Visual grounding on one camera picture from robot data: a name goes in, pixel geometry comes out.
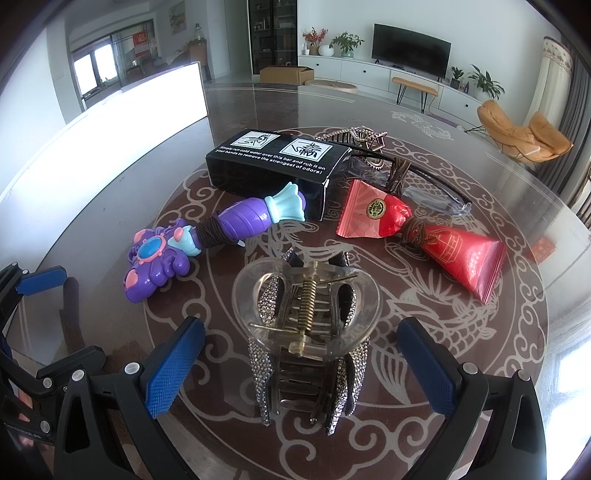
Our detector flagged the wooden bench with metal legs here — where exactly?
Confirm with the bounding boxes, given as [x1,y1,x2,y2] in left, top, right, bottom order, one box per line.
[392,76,439,114]

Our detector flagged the green potted plant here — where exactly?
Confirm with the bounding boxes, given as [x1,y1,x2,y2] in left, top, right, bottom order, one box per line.
[330,32,365,58]

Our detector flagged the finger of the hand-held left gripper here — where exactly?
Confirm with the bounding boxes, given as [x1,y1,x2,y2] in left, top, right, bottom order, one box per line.
[0,344,107,440]
[0,263,69,334]

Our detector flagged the brown patterned glass desktop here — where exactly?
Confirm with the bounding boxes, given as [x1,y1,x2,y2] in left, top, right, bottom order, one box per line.
[0,80,591,480]

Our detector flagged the black television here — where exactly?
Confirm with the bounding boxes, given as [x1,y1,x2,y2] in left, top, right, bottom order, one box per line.
[372,23,452,79]

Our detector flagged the round floor cushion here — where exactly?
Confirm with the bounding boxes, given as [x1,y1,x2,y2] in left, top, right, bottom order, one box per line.
[305,79,360,93]

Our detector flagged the small metal hair claw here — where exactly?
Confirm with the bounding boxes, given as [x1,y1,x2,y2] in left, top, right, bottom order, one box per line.
[323,124,389,151]

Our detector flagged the covered standing air conditioner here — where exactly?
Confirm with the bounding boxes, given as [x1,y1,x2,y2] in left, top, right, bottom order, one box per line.
[536,36,575,134]

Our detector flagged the open cardboard box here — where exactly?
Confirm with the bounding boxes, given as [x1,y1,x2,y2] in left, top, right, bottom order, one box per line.
[259,65,315,86]

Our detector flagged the white television cabinet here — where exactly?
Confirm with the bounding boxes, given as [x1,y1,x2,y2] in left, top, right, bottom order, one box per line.
[298,54,490,104]

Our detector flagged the dark glass display cabinet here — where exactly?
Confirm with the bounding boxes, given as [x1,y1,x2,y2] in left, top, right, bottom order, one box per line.
[247,0,298,77]

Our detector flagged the large leafy potted plant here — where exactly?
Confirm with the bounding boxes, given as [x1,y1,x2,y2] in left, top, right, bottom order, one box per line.
[467,65,505,100]

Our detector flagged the white storage box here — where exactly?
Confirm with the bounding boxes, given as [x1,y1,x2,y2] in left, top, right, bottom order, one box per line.
[0,61,208,217]

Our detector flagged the framed wall painting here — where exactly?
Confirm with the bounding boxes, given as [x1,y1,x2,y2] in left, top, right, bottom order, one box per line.
[168,1,186,35]

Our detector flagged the red flowers in vase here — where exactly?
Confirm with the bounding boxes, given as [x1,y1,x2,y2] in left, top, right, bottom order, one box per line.
[302,28,329,56]

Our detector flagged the grey curtain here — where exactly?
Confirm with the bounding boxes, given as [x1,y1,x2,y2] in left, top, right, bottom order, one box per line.
[556,51,591,213]

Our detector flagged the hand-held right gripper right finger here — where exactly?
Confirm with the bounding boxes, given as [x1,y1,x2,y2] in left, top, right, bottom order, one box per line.
[396,318,549,480]

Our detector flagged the red candy packet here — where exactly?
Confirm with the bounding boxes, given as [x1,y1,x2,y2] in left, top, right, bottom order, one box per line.
[335,179,507,304]

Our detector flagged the purple toy wand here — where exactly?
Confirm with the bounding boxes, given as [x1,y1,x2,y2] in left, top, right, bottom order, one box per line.
[122,181,309,304]

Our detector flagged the orange lounge chair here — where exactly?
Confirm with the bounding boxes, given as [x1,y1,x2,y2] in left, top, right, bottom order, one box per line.
[475,99,574,163]

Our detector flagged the rhinestone bow hair clip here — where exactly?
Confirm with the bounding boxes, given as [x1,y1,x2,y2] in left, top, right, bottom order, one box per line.
[232,247,382,437]

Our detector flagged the rimless glasses with black arms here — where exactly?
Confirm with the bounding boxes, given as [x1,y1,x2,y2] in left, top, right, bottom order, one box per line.
[351,143,474,217]

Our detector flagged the black cardboard box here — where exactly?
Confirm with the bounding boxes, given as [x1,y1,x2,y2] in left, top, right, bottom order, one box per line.
[205,128,354,221]

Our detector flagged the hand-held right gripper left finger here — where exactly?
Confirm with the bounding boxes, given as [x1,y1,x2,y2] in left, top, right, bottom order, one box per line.
[54,318,207,480]

